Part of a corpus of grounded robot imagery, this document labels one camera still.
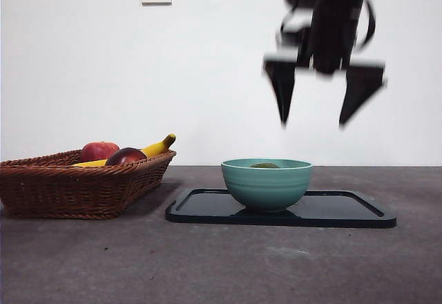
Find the brown wicker basket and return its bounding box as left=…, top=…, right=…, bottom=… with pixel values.
left=0, top=149, right=177, bottom=220

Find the teal ceramic bowl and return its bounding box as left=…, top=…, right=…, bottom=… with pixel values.
left=220, top=158, right=315, bottom=213

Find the red apple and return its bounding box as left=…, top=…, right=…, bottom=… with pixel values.
left=80, top=141, right=121, bottom=163

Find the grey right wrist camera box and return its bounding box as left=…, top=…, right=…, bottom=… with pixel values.
left=280, top=6, right=314, bottom=48

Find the dark rectangular tray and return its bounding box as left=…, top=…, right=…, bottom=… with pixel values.
left=164, top=188, right=398, bottom=229

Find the yellow banana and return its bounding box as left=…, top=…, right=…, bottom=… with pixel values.
left=71, top=133, right=177, bottom=168

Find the dark red mango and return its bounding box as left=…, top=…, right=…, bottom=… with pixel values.
left=105, top=147, right=148, bottom=167

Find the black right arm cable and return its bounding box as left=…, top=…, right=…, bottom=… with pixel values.
left=357, top=0, right=378, bottom=49

